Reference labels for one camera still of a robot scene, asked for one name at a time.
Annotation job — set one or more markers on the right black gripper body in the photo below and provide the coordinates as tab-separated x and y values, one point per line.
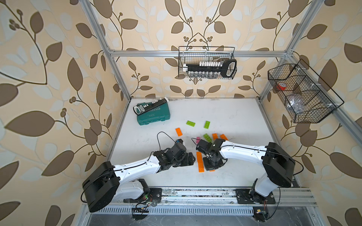
209	164

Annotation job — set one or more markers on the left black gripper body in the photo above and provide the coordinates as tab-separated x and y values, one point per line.
183	161

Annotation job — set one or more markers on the orange lego brick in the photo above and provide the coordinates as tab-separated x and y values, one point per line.
201	167
222	136
179	132
215	136
199	158

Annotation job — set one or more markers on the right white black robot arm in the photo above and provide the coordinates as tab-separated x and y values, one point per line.
278	166

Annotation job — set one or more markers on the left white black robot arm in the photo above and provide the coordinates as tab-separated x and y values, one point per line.
104	183

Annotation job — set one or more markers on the green lego brick centre top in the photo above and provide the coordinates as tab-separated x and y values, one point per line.
207	138

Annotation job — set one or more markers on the green lego brick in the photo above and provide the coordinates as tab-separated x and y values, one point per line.
190	123
207	124
207	138

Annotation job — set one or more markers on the green lego brick far right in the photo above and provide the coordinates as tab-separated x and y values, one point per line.
207	124

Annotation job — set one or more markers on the green lego brick far left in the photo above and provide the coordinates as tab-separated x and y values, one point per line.
190	123

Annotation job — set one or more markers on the black bit holder on case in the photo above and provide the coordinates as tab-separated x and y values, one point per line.
143	108

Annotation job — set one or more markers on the black socket set in basket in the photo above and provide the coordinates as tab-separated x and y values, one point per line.
224	69

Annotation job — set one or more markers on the clear plastic bag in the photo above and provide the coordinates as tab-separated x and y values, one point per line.
295	104

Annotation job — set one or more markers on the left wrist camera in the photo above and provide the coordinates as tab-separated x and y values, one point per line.
179	140

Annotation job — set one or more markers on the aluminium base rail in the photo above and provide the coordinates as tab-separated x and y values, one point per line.
210	201

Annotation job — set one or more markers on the black wire basket back wall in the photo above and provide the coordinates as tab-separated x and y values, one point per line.
195	54

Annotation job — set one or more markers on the black wire basket wall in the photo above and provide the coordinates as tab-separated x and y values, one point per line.
320	98
195	54

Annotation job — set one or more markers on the black wire basket right wall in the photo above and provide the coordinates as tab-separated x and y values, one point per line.
320	98

